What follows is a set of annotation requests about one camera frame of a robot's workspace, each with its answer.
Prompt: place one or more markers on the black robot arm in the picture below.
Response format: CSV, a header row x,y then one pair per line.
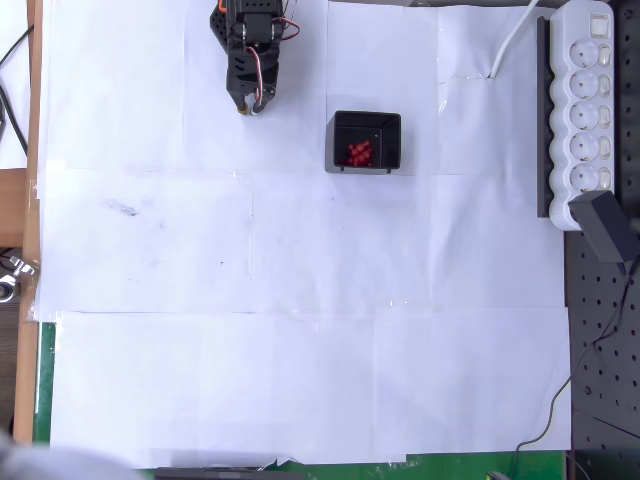
x,y
255,30

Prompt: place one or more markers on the grey blurred round object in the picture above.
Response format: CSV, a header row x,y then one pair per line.
x,y
40,462

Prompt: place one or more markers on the black flat device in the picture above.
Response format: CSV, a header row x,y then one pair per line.
x,y
225,474

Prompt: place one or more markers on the green cutting mat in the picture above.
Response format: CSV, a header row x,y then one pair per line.
x,y
46,380

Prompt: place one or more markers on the white power strip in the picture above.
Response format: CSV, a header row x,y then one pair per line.
x,y
582,115

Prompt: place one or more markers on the black power adapter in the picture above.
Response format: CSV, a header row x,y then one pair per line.
x,y
597,225

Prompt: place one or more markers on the silver metal clamp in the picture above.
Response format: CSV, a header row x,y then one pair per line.
x,y
20,265

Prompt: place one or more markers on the black pegboard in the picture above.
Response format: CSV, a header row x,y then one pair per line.
x,y
605,400

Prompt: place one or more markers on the black box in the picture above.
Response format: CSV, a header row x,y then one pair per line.
x,y
390,145

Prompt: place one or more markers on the white paper table cover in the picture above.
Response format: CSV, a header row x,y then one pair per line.
x,y
300,375

